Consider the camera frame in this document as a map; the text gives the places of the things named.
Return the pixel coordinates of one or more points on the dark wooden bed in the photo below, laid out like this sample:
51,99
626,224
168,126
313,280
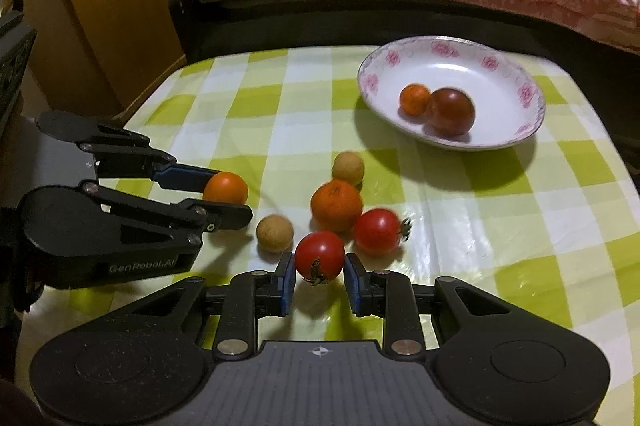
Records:
300,21

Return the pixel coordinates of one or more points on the small orange mandarin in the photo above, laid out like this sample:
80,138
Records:
226,187
414,100

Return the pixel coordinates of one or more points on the tan longan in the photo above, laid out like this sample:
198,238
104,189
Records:
348,167
274,232

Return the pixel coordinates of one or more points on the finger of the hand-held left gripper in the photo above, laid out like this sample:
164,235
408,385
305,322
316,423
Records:
185,176
227,217

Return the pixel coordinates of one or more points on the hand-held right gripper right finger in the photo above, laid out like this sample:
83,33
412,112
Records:
352,285

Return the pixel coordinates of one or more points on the dark red tomato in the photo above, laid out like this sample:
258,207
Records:
451,112

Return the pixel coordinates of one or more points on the large orange mandarin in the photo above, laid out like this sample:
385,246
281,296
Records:
336,206

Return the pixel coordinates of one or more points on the wooden chair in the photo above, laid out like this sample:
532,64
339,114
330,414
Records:
100,6

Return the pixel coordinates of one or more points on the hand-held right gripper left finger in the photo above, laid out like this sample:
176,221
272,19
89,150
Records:
286,282

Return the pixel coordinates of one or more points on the green checkered tablecloth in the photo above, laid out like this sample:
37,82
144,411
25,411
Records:
280,106

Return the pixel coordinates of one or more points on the white floral rimmed plate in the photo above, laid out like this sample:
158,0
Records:
460,66

